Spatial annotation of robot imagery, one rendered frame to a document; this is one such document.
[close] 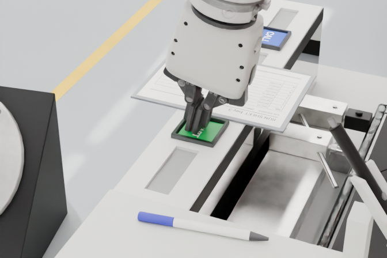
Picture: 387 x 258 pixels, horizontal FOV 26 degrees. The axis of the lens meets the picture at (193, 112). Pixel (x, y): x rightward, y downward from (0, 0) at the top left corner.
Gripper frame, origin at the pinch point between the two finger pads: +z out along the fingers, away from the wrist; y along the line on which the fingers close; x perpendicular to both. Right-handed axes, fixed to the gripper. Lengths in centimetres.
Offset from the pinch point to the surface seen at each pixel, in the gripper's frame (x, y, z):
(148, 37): -181, 74, 116
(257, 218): 3.9, -11.5, 8.1
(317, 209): -7.7, -17.3, 13.0
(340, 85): -40.5, -12.2, 14.1
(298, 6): -38.4, -1.7, 2.0
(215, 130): -0.5, -2.5, 1.6
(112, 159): -104, 50, 111
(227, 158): 2.9, -5.7, 2.0
